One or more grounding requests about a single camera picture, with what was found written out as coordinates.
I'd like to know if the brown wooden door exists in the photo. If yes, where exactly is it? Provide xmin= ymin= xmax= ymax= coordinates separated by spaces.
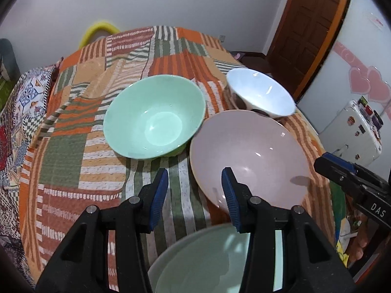
xmin=266 ymin=0 xmax=352 ymax=99

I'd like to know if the blue patterned quilt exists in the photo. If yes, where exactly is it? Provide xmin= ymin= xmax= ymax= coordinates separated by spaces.
xmin=0 ymin=58 xmax=63 ymax=281

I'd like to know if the person's right hand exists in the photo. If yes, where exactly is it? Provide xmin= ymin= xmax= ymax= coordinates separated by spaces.
xmin=347 ymin=230 xmax=371 ymax=267

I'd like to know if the colourful fleece blanket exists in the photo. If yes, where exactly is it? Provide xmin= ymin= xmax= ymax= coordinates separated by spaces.
xmin=331 ymin=183 xmax=352 ymax=266

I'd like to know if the mint green bowl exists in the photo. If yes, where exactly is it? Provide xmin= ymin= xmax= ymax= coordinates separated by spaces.
xmin=103 ymin=75 xmax=206 ymax=160

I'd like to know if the mint green plate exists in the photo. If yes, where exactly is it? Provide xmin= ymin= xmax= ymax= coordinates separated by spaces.
xmin=154 ymin=230 xmax=283 ymax=293

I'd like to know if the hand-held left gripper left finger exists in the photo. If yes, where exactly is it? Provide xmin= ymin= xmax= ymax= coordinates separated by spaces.
xmin=35 ymin=168 xmax=169 ymax=293

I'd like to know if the striped patchwork blanket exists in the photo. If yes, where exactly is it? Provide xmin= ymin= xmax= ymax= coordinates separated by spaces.
xmin=20 ymin=26 xmax=337 ymax=293

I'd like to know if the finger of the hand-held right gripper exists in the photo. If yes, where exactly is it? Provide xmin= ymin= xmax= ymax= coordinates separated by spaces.
xmin=314 ymin=158 xmax=365 ymax=202
xmin=322 ymin=153 xmax=358 ymax=174

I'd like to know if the green storage bag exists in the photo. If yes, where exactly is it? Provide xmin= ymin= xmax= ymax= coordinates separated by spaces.
xmin=0 ymin=76 xmax=13 ymax=111

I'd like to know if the pink label sticker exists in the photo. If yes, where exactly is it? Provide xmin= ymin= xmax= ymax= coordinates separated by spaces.
xmin=369 ymin=14 xmax=386 ymax=30

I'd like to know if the yellow foam tube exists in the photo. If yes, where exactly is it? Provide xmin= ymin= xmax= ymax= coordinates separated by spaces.
xmin=79 ymin=21 xmax=118 ymax=49

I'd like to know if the white bowl with dark dots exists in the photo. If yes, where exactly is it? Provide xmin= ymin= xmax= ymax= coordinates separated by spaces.
xmin=226 ymin=68 xmax=297 ymax=119

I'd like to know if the white suitcase with stickers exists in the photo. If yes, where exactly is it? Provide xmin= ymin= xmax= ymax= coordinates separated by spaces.
xmin=318 ymin=98 xmax=383 ymax=167

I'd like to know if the pale pink bowl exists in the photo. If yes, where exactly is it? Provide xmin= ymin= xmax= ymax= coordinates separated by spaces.
xmin=189 ymin=110 xmax=313 ymax=217

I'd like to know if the pale green bowl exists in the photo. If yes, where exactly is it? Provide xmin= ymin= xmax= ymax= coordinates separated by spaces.
xmin=147 ymin=223 xmax=284 ymax=293

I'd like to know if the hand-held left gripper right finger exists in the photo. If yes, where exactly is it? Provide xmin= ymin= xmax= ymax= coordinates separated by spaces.
xmin=222 ymin=167 xmax=356 ymax=293

